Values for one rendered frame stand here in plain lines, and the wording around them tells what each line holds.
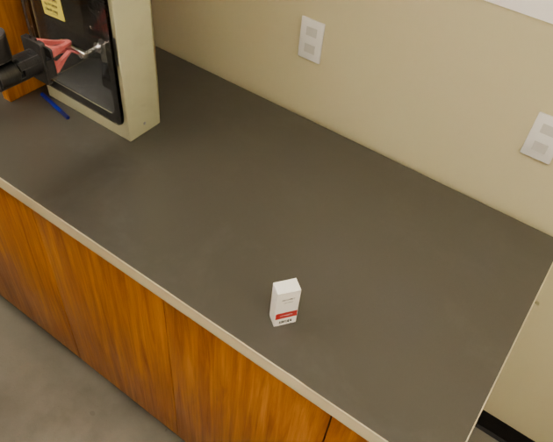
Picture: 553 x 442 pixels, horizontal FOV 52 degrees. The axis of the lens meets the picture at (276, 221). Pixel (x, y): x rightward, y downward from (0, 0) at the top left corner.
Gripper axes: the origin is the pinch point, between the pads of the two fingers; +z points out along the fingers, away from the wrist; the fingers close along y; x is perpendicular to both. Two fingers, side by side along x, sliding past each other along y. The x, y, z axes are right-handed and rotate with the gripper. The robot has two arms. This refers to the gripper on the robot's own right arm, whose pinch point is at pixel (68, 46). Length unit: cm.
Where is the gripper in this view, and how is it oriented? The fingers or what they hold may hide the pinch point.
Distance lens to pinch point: 146.8
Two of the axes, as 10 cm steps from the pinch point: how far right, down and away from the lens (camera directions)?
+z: 5.9, -5.5, 5.9
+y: 0.8, -6.9, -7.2
